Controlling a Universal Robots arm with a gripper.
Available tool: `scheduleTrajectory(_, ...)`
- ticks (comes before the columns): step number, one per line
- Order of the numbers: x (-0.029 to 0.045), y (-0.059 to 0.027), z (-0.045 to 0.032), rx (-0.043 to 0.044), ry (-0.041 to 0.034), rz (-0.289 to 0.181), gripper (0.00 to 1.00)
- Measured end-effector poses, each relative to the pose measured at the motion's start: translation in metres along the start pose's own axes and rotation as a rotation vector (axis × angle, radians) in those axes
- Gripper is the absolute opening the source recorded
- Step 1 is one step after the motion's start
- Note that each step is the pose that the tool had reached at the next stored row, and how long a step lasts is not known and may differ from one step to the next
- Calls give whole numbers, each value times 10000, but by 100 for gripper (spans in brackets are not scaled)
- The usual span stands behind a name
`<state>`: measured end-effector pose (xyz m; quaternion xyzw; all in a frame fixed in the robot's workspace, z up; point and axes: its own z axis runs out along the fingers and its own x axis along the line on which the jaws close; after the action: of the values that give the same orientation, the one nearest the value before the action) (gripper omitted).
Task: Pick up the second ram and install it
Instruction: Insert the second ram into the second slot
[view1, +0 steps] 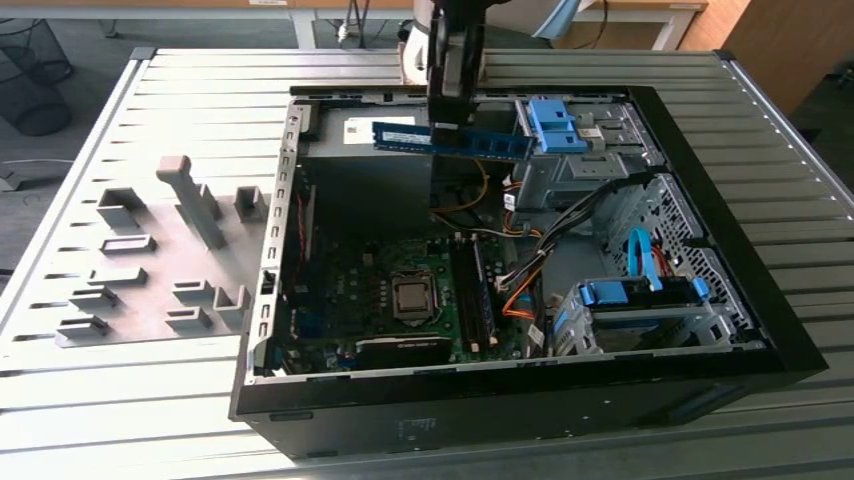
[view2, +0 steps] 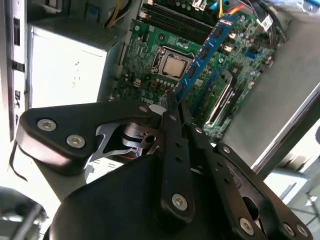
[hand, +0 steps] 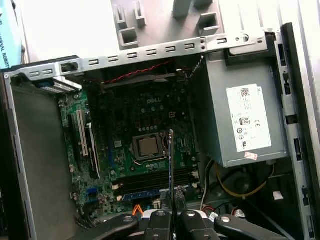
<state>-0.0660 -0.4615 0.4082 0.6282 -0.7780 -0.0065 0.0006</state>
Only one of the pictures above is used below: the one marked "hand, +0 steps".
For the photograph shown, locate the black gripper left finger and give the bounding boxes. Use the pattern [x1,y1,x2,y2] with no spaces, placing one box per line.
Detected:
[72,209,174,240]

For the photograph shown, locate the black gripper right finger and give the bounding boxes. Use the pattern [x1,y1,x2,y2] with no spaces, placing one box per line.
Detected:
[174,209,296,240]

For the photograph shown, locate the green RAM stick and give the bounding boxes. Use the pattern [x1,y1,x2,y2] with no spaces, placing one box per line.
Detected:
[167,128,178,217]

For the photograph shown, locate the installed RAM stick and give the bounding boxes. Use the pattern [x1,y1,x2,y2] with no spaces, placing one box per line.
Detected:
[121,185,192,202]

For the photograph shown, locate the RAM slot black clips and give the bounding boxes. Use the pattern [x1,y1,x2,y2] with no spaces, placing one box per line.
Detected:
[117,177,200,195]

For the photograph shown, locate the RAM slot white clips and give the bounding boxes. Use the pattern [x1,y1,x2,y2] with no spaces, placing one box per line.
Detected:
[111,172,200,190]

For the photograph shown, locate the blue board header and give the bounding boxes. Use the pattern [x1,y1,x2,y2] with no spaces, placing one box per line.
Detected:
[86,186,99,204]

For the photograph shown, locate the green motherboard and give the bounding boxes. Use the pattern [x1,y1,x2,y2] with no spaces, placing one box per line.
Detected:
[57,86,203,222]

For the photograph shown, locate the silver CPU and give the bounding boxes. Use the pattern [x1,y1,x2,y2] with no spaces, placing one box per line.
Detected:
[138,137,161,157]

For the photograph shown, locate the metal socket cover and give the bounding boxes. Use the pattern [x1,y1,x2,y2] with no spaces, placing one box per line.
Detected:
[132,132,164,162]

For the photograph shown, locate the CPU socket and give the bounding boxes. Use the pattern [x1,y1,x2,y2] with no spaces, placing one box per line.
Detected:
[131,131,169,166]

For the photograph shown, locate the grey power supply unit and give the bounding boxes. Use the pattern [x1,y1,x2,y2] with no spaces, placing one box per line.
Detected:
[193,53,291,169]

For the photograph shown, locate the black expansion slot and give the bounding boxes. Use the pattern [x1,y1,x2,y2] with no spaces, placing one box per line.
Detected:
[66,113,82,173]

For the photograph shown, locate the white expansion slot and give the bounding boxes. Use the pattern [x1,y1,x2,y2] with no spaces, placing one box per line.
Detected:
[75,109,90,158]

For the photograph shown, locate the black open PC case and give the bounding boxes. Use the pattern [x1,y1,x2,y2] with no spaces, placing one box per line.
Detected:
[0,22,320,240]

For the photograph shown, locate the grey parts rack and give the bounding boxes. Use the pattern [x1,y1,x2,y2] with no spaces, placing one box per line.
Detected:
[113,0,222,52]

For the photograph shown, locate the orange wire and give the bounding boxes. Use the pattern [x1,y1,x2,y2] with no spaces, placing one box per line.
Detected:
[131,203,145,220]

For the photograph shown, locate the thin yellow wire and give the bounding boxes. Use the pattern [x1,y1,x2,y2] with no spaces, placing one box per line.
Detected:
[214,159,275,199]

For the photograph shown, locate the wire locking lever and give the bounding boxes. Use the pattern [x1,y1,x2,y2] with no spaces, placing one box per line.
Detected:
[132,153,163,166]

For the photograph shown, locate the red black twisted wire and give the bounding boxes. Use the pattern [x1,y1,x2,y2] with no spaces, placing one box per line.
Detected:
[102,56,205,86]

